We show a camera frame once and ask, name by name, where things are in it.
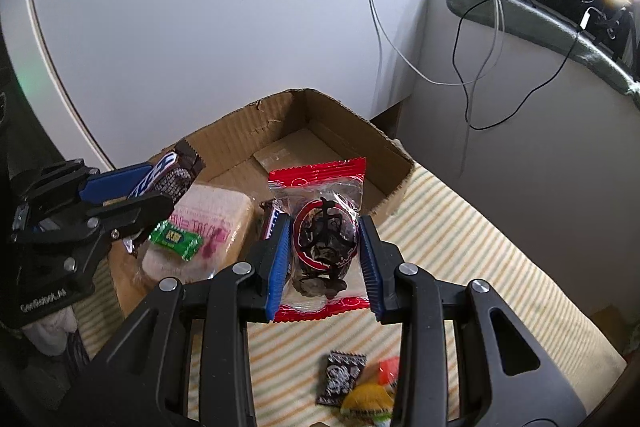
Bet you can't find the striped bed sheet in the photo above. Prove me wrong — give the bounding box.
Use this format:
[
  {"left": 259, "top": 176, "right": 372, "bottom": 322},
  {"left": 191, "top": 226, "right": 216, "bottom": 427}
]
[{"left": 75, "top": 167, "right": 629, "bottom": 427}]

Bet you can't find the dark patterned candy packet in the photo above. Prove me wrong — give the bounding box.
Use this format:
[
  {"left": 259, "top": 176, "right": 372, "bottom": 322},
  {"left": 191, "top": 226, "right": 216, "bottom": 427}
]
[{"left": 315, "top": 350, "right": 367, "bottom": 407}]

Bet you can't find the white cloth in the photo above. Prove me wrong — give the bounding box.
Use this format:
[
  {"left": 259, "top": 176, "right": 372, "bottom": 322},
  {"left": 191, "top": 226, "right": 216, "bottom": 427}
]
[{"left": 22, "top": 306, "right": 77, "bottom": 358}]

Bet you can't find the red-edged clear pastry packet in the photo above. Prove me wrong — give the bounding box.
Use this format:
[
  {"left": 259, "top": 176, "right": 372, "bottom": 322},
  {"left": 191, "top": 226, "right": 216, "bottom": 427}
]
[{"left": 267, "top": 157, "right": 374, "bottom": 324}]

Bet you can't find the sliced bread packet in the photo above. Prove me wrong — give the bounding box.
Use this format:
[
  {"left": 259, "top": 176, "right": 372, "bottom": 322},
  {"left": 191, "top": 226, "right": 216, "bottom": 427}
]
[{"left": 139, "top": 183, "right": 254, "bottom": 284}]

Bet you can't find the green candy packet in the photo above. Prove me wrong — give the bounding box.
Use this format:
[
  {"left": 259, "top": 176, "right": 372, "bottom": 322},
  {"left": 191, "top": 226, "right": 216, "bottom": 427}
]
[{"left": 149, "top": 219, "right": 205, "bottom": 262}]

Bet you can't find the white wardrobe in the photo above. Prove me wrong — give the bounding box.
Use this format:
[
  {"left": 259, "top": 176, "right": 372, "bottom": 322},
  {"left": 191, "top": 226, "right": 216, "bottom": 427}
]
[{"left": 0, "top": 0, "right": 437, "bottom": 172}]

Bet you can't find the black tripod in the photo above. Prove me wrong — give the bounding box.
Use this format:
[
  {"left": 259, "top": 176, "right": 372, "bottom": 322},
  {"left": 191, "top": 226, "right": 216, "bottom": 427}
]
[{"left": 599, "top": 6, "right": 637, "bottom": 58}]

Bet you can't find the colourful gummy packet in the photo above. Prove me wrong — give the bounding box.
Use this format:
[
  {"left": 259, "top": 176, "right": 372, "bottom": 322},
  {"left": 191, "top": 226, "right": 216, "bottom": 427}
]
[{"left": 340, "top": 356, "right": 402, "bottom": 419}]

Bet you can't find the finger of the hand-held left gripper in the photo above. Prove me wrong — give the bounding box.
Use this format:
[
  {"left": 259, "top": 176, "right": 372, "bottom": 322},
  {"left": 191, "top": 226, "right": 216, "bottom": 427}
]
[
  {"left": 75, "top": 193, "right": 174, "bottom": 258},
  {"left": 22, "top": 159, "right": 154, "bottom": 204}
]

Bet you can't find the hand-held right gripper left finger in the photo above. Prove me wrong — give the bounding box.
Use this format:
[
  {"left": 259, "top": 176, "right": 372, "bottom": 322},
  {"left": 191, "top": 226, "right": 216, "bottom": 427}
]
[{"left": 75, "top": 213, "right": 293, "bottom": 427}]

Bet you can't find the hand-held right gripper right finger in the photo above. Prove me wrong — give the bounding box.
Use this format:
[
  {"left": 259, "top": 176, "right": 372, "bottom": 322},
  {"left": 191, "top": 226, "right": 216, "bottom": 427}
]
[{"left": 358, "top": 215, "right": 587, "bottom": 427}]

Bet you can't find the black cable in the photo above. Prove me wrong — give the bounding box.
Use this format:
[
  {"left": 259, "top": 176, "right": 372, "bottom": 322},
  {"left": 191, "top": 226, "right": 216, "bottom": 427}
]
[{"left": 451, "top": 0, "right": 597, "bottom": 131}]

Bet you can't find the white charger cable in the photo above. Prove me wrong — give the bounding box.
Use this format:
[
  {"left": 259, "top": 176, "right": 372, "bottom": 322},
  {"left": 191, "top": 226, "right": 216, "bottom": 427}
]
[{"left": 460, "top": 0, "right": 504, "bottom": 178}]

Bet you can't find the brown chocolate bar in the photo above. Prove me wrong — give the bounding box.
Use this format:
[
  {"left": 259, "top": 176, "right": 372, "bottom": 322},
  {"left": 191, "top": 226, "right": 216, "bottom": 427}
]
[
  {"left": 125, "top": 142, "right": 207, "bottom": 206},
  {"left": 258, "top": 199, "right": 292, "bottom": 241}
]

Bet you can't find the brown cardboard box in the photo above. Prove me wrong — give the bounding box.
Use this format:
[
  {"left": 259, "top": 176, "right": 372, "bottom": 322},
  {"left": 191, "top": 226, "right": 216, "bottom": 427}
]
[{"left": 107, "top": 88, "right": 416, "bottom": 324}]

